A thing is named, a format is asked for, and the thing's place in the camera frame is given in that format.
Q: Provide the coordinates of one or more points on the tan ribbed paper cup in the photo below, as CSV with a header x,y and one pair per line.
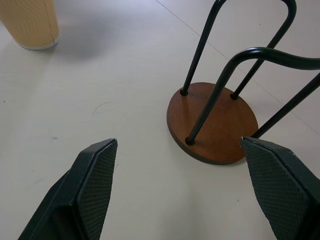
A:
x,y
30,22

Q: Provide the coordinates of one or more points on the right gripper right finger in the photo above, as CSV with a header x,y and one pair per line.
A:
x,y
287,190

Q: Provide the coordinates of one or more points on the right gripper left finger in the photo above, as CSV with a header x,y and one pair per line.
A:
x,y
75,195

